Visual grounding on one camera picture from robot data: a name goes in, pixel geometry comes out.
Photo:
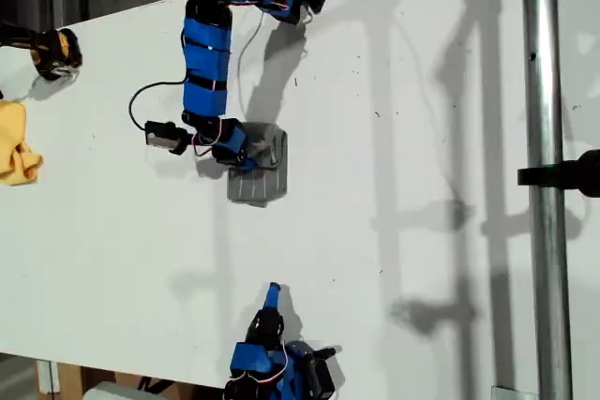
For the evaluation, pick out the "brown cardboard box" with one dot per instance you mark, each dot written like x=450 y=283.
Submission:
x=70 y=383

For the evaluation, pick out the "black clamp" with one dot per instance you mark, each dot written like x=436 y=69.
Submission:
x=581 y=173

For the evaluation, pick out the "black camera box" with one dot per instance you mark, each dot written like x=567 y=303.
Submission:
x=161 y=137
x=323 y=376

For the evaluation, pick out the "steel post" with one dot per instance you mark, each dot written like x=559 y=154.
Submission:
x=544 y=91

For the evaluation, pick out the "grey striped towel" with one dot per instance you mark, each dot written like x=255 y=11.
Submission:
x=258 y=187

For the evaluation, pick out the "white table bracket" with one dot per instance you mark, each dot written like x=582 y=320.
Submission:
x=47 y=376

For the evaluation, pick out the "yellow cloth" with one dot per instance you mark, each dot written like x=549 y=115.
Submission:
x=14 y=147

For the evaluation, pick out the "black yellow power drill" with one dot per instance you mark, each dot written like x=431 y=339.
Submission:
x=56 y=51

